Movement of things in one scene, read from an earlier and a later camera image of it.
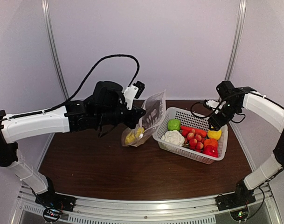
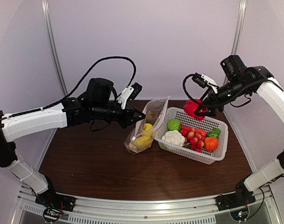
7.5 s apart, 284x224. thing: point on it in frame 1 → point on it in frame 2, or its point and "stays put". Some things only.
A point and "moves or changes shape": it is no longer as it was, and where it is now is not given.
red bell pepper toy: [211, 150] → [190, 107]
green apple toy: [174, 124] stays put
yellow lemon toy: [216, 134] → [148, 130]
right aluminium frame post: [237, 42] stays put
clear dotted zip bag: [154, 110] moves or changes shape
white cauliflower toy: [173, 136] stays put
